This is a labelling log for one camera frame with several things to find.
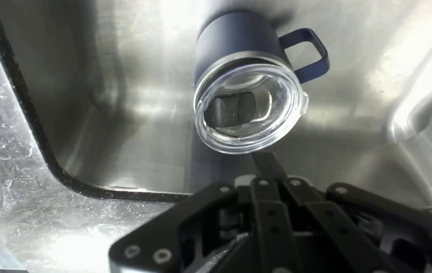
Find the stainless steel sink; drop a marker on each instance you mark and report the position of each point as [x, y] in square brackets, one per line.
[124, 101]

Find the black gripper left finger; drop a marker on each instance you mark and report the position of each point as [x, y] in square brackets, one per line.
[270, 233]

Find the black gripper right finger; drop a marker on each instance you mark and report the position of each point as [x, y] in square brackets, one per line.
[345, 228]

